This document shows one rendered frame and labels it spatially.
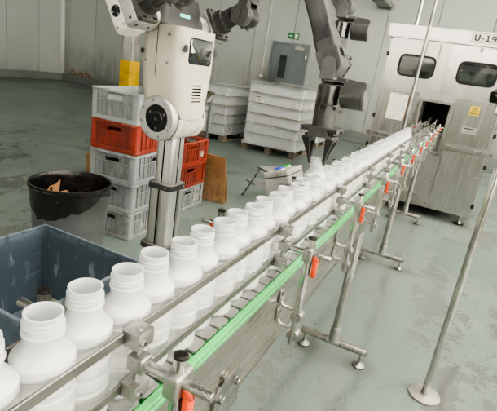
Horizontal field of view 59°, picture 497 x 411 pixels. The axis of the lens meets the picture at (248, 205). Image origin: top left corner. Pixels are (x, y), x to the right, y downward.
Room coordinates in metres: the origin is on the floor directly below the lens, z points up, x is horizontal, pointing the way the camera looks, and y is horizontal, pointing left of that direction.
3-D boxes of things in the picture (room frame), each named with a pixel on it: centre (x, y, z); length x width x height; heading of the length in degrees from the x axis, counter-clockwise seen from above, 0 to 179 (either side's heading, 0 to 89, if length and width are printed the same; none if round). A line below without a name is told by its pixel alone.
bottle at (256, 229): (0.77, -0.01, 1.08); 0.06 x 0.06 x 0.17
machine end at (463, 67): (5.83, -2.23, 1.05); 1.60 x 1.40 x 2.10; 156
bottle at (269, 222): (0.83, -0.03, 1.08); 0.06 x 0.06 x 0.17
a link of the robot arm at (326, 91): (1.15, -0.16, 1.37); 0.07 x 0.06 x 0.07; 65
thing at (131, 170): (3.41, 0.96, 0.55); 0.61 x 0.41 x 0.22; 163
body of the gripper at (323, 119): (1.15, -0.16, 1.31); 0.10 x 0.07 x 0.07; 66
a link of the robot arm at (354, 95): (1.14, -0.19, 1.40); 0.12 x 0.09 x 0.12; 65
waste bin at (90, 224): (2.37, 1.02, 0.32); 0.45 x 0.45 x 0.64
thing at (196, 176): (4.09, 0.78, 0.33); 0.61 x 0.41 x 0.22; 159
